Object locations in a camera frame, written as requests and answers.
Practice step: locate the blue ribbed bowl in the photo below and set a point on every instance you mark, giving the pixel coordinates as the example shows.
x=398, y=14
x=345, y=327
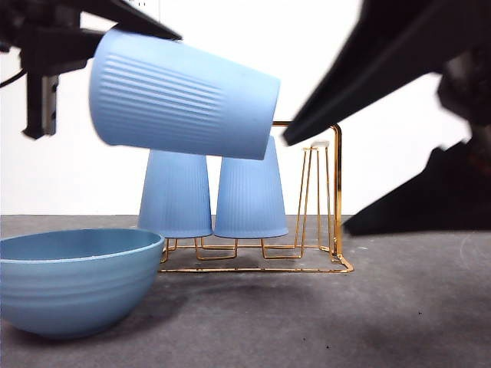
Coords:
x=76, y=291

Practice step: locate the blue ribbed cup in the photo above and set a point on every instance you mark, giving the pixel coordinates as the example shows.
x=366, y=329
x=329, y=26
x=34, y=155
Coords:
x=174, y=199
x=249, y=199
x=172, y=96

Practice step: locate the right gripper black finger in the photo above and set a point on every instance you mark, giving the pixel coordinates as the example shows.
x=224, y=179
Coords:
x=383, y=61
x=441, y=199

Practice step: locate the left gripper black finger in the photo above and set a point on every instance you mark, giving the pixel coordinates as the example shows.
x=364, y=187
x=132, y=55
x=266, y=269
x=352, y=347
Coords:
x=76, y=46
x=126, y=15

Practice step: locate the white wall socket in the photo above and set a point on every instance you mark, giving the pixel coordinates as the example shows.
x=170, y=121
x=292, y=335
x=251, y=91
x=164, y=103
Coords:
x=149, y=4

